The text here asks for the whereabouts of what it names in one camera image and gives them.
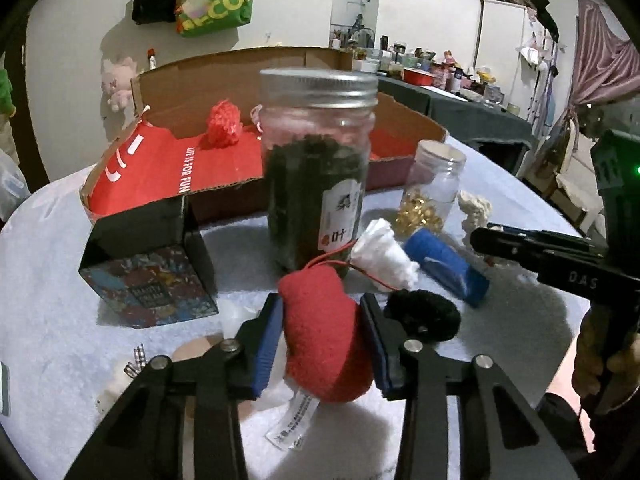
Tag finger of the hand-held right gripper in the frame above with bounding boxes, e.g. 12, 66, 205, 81
487, 222, 596, 253
470, 227, 566, 273

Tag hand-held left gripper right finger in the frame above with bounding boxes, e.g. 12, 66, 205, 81
359, 292, 581, 480

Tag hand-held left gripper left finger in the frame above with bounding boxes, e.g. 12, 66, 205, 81
65, 292, 286, 480

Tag translucent white pouch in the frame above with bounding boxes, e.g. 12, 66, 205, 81
219, 300, 262, 337

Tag cream knitted scrunchie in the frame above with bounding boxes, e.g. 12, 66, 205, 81
457, 191, 493, 241

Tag red plush toy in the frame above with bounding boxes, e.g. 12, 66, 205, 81
265, 242, 403, 453

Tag blue cloth roll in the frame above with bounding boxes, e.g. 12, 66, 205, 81
402, 229, 491, 307

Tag black fuzzy scrunchie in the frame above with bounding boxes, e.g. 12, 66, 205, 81
384, 290, 462, 343

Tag beige round pad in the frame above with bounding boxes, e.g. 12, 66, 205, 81
172, 336, 226, 361

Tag white bath pouf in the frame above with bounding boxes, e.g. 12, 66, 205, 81
350, 218, 420, 291

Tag white plush bear checked bow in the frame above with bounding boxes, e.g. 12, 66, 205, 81
95, 342, 151, 411

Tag cardboard box red lining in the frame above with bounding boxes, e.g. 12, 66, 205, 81
80, 47, 448, 226

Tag person's right hand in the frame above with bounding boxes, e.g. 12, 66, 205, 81
572, 305, 640, 411

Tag small jar gold pieces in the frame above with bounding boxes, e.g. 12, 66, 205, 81
396, 140, 467, 236

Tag dark green covered table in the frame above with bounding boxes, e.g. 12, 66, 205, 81
375, 75, 538, 146

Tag black printed box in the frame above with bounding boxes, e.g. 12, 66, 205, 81
79, 195, 220, 330

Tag large glass jar dark leaves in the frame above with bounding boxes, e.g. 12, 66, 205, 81
259, 68, 379, 278

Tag pink curtain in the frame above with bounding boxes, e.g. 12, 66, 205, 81
537, 0, 633, 136

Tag white cabinet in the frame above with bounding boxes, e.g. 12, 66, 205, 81
475, 0, 531, 121

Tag cluttered side table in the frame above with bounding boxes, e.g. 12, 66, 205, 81
330, 27, 523, 111

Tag red container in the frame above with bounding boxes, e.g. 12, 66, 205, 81
402, 67, 436, 87

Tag pink plush toy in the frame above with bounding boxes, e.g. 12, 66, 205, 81
101, 56, 137, 112

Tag clear plastic bag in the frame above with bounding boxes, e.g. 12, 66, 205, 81
0, 150, 31, 216

